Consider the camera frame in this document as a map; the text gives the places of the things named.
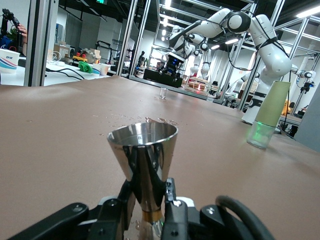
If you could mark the small clear glass cup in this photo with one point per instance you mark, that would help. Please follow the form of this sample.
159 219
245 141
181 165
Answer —
163 94

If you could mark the yellow plush toy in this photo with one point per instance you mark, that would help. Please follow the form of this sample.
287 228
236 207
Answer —
287 107

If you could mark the clear stemmed glass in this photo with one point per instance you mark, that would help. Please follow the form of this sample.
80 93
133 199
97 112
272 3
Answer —
143 155

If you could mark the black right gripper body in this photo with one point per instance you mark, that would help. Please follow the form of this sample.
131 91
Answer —
173 65

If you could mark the white side table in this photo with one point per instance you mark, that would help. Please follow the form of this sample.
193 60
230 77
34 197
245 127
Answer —
62 72

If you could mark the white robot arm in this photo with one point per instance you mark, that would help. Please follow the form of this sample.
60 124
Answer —
205 67
303 75

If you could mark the aluminium frame post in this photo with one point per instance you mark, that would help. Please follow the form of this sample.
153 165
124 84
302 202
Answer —
40 42

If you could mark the green bottle with clear base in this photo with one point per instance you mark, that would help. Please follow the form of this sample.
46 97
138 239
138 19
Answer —
271 105

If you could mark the black handheld device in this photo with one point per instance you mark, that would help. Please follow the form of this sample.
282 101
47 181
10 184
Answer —
11 27

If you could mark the green cloth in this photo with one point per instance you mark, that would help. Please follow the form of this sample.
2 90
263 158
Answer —
85 67

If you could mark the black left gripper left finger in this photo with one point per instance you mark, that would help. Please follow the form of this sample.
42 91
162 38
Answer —
112 220

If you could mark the person's hand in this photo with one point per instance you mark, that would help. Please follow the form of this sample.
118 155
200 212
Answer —
23 32

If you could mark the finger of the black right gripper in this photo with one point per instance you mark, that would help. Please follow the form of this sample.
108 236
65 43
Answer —
178 71
163 72

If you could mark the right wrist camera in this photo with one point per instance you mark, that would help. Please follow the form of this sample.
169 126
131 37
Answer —
176 55

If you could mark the printed white paper cup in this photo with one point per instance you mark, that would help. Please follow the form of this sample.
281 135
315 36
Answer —
8 61

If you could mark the ceiling strip light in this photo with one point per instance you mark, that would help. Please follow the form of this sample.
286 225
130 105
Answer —
308 11

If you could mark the plain white paper cup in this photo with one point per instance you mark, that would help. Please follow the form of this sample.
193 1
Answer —
96 70
104 70

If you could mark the brown table cover sheet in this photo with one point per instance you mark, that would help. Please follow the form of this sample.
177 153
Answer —
50 150

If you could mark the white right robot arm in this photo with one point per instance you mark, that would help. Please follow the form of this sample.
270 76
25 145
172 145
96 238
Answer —
272 60

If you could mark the black platform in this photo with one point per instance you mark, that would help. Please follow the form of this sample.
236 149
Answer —
162 78

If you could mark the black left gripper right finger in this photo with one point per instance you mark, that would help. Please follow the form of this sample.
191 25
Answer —
180 222

